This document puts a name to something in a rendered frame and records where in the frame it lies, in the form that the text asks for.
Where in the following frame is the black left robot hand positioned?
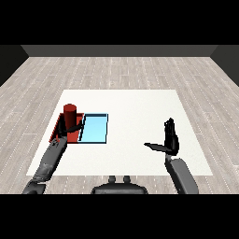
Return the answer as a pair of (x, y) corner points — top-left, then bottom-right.
(55, 117), (86, 144)

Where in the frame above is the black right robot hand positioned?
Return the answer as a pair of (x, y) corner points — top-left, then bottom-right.
(143, 117), (180, 158)

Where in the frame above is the red can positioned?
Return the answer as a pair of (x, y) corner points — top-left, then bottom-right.
(63, 104), (77, 133)

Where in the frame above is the red shallow open box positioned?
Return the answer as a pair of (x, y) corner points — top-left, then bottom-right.
(49, 112), (86, 144)

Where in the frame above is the light blue shallow open box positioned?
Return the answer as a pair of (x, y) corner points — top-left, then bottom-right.
(77, 113), (109, 145)

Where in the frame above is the dark grey robot body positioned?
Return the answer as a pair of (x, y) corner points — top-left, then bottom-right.
(91, 176), (149, 195)

